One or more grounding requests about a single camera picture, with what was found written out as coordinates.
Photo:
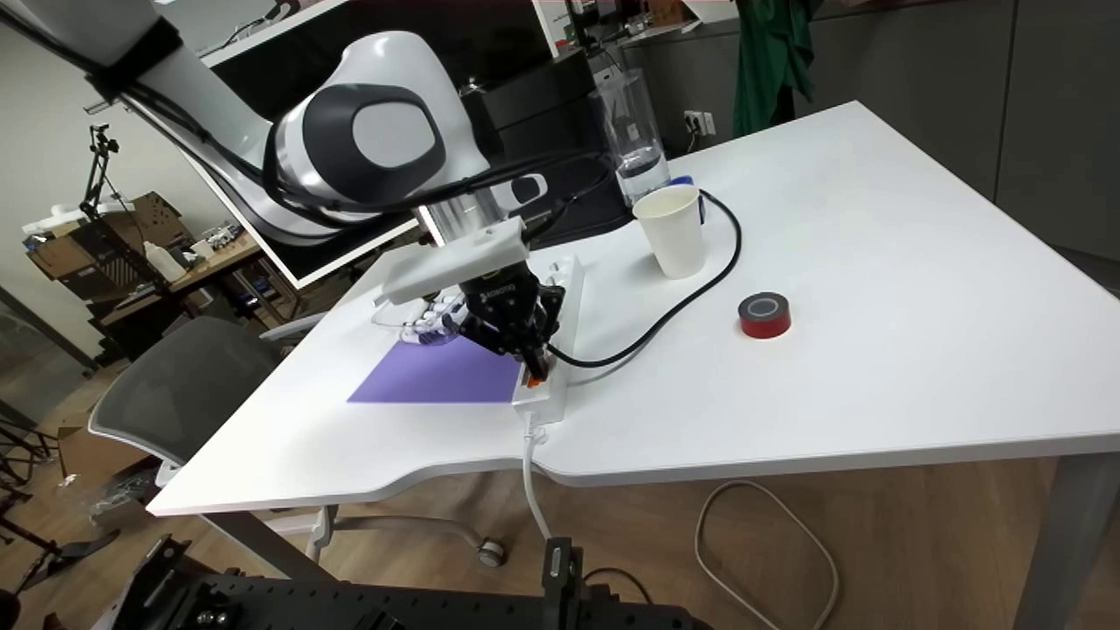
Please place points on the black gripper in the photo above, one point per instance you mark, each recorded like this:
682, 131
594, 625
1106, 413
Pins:
508, 308

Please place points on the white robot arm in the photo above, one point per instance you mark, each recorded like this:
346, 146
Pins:
86, 35

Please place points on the purple mat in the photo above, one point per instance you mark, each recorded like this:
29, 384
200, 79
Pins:
438, 373

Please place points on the white paper cup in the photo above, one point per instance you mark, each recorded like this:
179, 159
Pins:
671, 223

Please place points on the clear plastic bottle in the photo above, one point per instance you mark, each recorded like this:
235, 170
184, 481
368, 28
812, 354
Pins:
626, 124

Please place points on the red black tape roll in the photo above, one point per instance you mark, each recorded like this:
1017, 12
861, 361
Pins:
764, 317

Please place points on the grey office chair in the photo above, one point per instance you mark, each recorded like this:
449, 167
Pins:
179, 392

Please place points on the green hanging cloth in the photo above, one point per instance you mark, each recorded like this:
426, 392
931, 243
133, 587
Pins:
776, 53

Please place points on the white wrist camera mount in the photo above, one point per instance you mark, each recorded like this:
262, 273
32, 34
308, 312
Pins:
454, 263

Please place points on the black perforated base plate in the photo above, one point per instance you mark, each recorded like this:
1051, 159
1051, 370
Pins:
179, 593

